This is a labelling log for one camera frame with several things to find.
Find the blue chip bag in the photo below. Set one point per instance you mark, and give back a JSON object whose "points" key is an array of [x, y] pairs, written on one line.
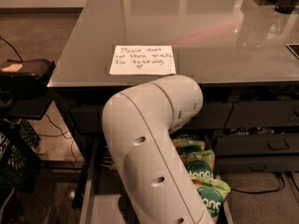
{"points": [[105, 157]]}

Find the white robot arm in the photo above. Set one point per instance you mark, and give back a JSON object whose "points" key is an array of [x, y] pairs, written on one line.
{"points": [[137, 123]]}

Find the back green dang bag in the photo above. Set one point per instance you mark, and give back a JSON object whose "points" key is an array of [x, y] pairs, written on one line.
{"points": [[186, 143]]}

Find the green dang bag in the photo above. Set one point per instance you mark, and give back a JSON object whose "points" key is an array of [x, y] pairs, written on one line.
{"points": [[200, 163], [186, 143], [213, 193]]}

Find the dark top left drawer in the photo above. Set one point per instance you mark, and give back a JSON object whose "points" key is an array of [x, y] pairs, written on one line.
{"points": [[212, 116]]}

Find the dark drawer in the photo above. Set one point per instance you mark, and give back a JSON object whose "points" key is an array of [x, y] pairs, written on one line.
{"points": [[212, 116], [262, 164], [258, 145], [264, 114]]}

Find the middle green dang bag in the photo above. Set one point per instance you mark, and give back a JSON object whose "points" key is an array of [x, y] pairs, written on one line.
{"points": [[200, 163]]}

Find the dark middle right drawer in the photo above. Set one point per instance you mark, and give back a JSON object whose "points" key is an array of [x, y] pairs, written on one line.
{"points": [[258, 145]]}

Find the open middle drawer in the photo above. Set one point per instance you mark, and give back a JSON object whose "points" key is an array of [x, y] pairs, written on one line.
{"points": [[105, 199]]}

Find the front green dang bag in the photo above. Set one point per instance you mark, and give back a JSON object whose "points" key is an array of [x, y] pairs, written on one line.
{"points": [[213, 193]]}

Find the dark top right drawer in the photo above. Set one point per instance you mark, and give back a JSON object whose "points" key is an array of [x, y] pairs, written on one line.
{"points": [[264, 114]]}

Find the dark bottom right drawer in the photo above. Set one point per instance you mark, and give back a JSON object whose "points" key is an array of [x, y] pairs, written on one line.
{"points": [[262, 164]]}

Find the white handwritten paper note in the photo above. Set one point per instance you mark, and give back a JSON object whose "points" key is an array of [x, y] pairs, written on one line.
{"points": [[143, 60]]}

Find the black office chair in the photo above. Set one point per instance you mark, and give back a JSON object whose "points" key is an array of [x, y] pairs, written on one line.
{"points": [[24, 88]]}

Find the black plastic crate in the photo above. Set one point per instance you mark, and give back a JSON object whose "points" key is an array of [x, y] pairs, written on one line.
{"points": [[19, 163]]}

